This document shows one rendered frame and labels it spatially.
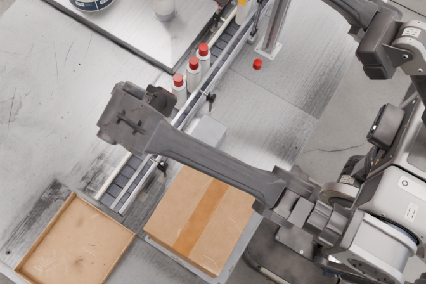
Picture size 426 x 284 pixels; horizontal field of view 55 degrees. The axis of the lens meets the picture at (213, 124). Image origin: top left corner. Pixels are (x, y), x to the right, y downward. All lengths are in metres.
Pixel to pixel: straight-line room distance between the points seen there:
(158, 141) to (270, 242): 1.47
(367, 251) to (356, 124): 1.84
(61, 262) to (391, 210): 1.06
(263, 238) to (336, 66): 0.88
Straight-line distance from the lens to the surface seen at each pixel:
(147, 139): 0.66
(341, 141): 2.57
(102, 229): 1.49
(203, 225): 1.17
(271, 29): 1.61
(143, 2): 1.78
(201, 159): 0.71
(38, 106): 1.69
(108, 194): 1.46
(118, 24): 1.73
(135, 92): 0.72
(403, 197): 0.86
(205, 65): 1.47
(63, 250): 1.51
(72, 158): 1.57
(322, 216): 0.84
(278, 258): 2.08
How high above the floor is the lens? 2.28
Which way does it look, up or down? 68 degrees down
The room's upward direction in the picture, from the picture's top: 7 degrees clockwise
